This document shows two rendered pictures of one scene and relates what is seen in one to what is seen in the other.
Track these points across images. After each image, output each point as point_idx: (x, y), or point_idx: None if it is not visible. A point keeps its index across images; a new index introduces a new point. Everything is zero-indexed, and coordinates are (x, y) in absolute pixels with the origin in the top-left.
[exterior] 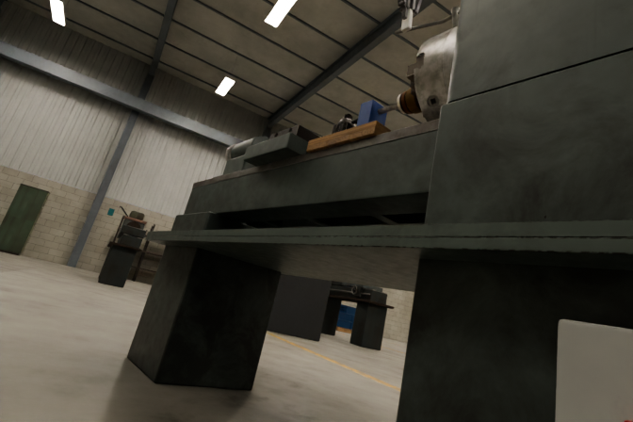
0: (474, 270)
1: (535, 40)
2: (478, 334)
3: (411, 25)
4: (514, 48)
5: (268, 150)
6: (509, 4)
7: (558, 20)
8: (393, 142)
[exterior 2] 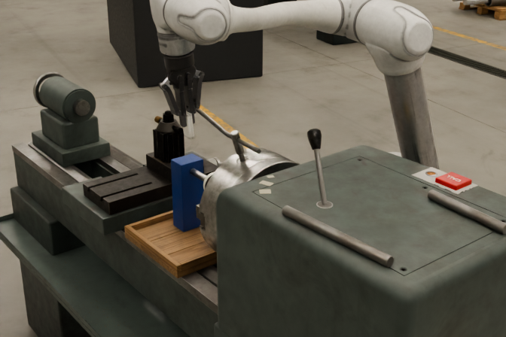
0: None
1: (260, 332)
2: None
3: (193, 134)
4: (250, 325)
5: (86, 220)
6: (245, 277)
7: (271, 330)
8: (194, 297)
